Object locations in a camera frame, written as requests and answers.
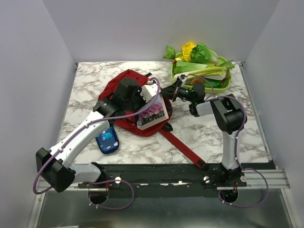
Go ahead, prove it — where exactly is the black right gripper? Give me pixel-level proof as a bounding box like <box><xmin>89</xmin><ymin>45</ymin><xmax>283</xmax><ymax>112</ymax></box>
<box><xmin>159</xmin><ymin>81</ymin><xmax>194</xmax><ymax>103</ymax></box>

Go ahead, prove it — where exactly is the red student backpack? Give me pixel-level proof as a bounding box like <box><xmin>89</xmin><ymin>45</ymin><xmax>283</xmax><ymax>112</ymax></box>
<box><xmin>98</xmin><ymin>69</ymin><xmax>208</xmax><ymax>170</ymax></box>

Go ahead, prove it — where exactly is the flower cover Designer Fate book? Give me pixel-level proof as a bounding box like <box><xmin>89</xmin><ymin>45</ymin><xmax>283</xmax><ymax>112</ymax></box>
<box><xmin>137</xmin><ymin>95</ymin><xmax>169</xmax><ymax>130</ymax></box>

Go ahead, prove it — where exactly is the blue shark pencil case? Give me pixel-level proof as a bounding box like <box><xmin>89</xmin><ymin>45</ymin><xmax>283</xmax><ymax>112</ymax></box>
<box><xmin>95</xmin><ymin>126</ymin><xmax>120</xmax><ymax>154</ymax></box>

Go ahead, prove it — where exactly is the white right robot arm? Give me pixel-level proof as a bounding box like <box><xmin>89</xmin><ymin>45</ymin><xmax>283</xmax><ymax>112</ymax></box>
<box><xmin>161</xmin><ymin>82</ymin><xmax>247</xmax><ymax>186</ymax></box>

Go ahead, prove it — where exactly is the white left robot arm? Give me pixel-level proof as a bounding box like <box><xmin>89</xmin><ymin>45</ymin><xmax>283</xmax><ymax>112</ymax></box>
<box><xmin>35</xmin><ymin>78</ymin><xmax>158</xmax><ymax>192</ymax></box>

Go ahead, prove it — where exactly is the brown mushroom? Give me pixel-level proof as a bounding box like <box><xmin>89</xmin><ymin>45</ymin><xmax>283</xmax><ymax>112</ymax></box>
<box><xmin>191</xmin><ymin>77</ymin><xmax>205</xmax><ymax>86</ymax></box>

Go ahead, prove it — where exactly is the green plastic tray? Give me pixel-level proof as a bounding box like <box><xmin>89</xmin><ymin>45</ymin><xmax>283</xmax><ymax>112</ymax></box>
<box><xmin>171</xmin><ymin>53</ymin><xmax>235</xmax><ymax>94</ymax></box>

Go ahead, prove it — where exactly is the green leaf sprig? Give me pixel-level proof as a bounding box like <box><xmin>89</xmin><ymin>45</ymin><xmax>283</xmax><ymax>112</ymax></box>
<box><xmin>162</xmin><ymin>45</ymin><xmax>176</xmax><ymax>60</ymax></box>

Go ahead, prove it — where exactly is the yellow artificial flower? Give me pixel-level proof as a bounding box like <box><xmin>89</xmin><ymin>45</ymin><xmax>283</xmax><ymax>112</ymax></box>
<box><xmin>178</xmin><ymin>42</ymin><xmax>196</xmax><ymax>62</ymax></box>

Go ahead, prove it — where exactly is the green lettuce head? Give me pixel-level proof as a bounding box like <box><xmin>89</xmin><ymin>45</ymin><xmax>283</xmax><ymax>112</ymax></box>
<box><xmin>190</xmin><ymin>42</ymin><xmax>218</xmax><ymax>65</ymax></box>

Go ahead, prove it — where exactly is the green white leek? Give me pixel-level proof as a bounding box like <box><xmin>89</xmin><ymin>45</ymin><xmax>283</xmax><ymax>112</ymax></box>
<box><xmin>173</xmin><ymin>65</ymin><xmax>228</xmax><ymax>81</ymax></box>

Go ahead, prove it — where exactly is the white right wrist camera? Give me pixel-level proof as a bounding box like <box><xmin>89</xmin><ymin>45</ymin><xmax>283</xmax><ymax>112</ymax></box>
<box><xmin>176</xmin><ymin>74</ymin><xmax>189</xmax><ymax>87</ymax></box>

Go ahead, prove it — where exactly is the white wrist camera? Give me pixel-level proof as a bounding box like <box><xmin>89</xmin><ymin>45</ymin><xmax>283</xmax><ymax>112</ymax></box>
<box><xmin>141</xmin><ymin>83</ymin><xmax>159</xmax><ymax>103</ymax></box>
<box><xmin>176</xmin><ymin>74</ymin><xmax>189</xmax><ymax>87</ymax></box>

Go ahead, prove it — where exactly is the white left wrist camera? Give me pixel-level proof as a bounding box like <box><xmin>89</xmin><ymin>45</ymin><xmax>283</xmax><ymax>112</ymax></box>
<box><xmin>141</xmin><ymin>83</ymin><xmax>159</xmax><ymax>103</ymax></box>

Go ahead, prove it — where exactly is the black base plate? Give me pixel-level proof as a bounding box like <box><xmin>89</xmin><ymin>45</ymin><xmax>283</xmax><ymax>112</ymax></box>
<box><xmin>48</xmin><ymin>162</ymin><xmax>277</xmax><ymax>199</ymax></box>

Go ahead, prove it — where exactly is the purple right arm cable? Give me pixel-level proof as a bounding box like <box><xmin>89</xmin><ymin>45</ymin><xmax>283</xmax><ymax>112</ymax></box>
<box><xmin>187</xmin><ymin>74</ymin><xmax>269</xmax><ymax>208</ymax></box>

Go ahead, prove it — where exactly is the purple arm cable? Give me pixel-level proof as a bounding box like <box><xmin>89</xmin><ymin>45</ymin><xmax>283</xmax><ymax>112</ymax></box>
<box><xmin>187</xmin><ymin>74</ymin><xmax>269</xmax><ymax>208</ymax></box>
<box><xmin>32</xmin><ymin>77</ymin><xmax>162</xmax><ymax>211</ymax></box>

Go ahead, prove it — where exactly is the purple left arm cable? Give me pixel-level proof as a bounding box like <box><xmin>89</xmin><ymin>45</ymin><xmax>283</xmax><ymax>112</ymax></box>
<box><xmin>32</xmin><ymin>77</ymin><xmax>162</xmax><ymax>211</ymax></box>

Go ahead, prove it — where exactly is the aluminium rail frame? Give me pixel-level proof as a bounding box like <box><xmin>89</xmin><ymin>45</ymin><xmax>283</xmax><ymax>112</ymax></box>
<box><xmin>28</xmin><ymin>162</ymin><xmax>301</xmax><ymax>228</ymax></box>

